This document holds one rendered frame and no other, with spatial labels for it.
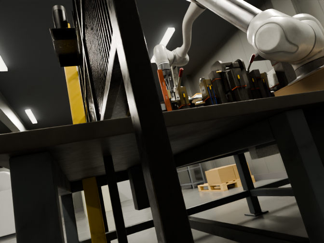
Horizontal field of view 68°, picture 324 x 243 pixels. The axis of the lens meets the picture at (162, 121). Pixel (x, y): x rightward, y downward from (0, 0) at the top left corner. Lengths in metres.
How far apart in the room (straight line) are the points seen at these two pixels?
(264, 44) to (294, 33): 0.10
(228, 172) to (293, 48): 4.21
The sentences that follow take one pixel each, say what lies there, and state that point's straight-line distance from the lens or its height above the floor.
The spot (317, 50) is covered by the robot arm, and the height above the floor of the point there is 0.88.
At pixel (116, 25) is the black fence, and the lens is 0.32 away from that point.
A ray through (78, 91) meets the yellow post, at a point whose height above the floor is 1.36.
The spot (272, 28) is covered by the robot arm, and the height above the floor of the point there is 0.95.
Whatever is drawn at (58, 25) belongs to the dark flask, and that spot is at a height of 1.47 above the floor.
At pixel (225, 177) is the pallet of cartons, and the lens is 5.01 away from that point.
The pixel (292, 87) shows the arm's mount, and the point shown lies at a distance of 1.15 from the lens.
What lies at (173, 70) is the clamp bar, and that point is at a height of 1.18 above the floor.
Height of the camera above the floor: 0.55
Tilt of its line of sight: 12 degrees up
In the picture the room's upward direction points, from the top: 14 degrees counter-clockwise
